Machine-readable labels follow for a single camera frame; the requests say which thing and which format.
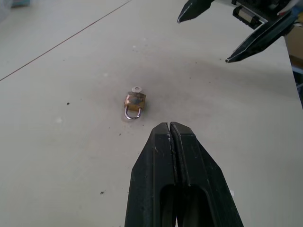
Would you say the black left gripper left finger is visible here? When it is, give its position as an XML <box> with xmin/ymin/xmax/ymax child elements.
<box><xmin>124</xmin><ymin>122</ymin><xmax>178</xmax><ymax>227</ymax></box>

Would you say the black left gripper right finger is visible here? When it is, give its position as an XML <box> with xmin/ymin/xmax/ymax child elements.
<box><xmin>169</xmin><ymin>122</ymin><xmax>245</xmax><ymax>227</ymax></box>

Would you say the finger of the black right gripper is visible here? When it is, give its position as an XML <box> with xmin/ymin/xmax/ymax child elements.
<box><xmin>225</xmin><ymin>10</ymin><xmax>294</xmax><ymax>64</ymax></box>
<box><xmin>176</xmin><ymin>0</ymin><xmax>215</xmax><ymax>24</ymax></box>

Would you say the brown cardboard box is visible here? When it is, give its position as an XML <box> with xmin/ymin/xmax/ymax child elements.
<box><xmin>285</xmin><ymin>23</ymin><xmax>303</xmax><ymax>67</ymax></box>

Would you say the brass padlock with silver shackle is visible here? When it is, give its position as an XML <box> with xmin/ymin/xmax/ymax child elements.
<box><xmin>123</xmin><ymin>92</ymin><xmax>146</xmax><ymax>121</ymax></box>

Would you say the teal box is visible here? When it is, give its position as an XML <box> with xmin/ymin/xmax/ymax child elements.
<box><xmin>11</xmin><ymin>0</ymin><xmax>31</xmax><ymax>7</ymax></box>

